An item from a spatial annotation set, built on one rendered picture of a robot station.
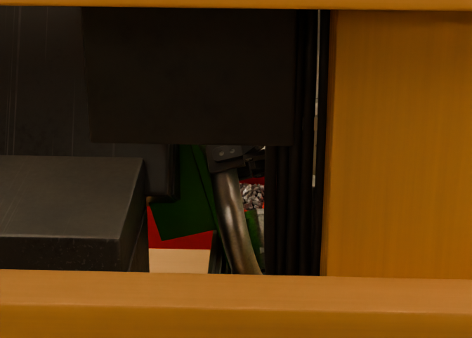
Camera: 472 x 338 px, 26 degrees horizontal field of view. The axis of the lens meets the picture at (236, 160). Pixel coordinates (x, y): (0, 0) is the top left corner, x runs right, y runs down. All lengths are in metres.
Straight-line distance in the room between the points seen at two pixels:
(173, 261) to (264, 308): 0.81
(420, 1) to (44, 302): 0.35
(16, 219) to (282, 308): 0.32
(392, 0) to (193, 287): 0.27
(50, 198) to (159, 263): 0.57
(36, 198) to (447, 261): 0.42
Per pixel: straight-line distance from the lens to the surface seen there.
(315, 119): 0.83
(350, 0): 0.68
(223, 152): 1.11
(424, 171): 0.77
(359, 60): 0.73
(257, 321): 0.77
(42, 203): 1.01
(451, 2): 0.69
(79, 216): 0.98
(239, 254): 1.10
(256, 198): 1.79
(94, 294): 0.79
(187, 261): 1.57
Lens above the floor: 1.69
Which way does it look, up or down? 25 degrees down
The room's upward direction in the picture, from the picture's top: straight up
